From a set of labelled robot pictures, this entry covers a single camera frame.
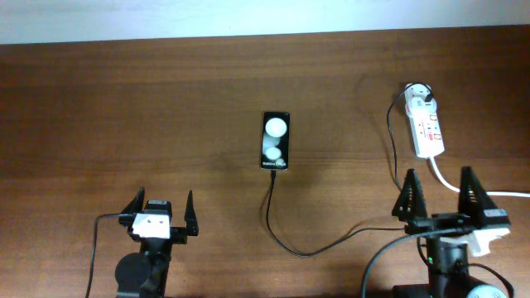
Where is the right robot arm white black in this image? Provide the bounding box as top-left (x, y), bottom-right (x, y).
top-left (392, 166), bottom-right (515, 298)

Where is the white power strip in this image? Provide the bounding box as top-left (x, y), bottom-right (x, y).
top-left (404, 83), bottom-right (445, 159)

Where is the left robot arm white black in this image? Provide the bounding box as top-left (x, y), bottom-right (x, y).
top-left (114, 188), bottom-right (199, 298)

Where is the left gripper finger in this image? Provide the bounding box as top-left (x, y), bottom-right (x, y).
top-left (118, 187), bottom-right (145, 227)
top-left (184, 190), bottom-right (199, 236)

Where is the black charger cable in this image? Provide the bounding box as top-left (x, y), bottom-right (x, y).
top-left (264, 81), bottom-right (436, 258)

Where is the white charger adapter plug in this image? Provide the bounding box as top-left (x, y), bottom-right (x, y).
top-left (405, 94), bottom-right (437, 118)

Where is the white power strip cord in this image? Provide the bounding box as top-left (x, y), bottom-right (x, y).
top-left (427, 156), bottom-right (530, 198)

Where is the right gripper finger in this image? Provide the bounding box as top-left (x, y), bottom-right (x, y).
top-left (392, 168), bottom-right (427, 220)
top-left (458, 166), bottom-right (508, 228)

